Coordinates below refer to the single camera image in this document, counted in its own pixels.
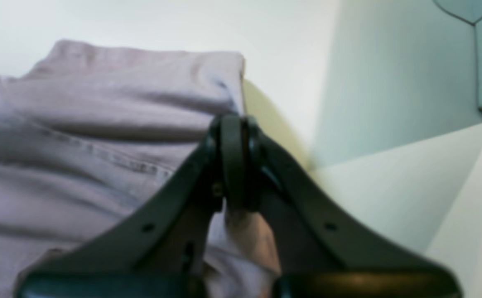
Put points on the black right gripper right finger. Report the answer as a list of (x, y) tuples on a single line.
[(323, 251)]

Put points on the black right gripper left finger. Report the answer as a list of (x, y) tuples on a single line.
[(158, 251)]

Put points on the mauve grey t-shirt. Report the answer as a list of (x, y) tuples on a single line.
[(90, 133)]

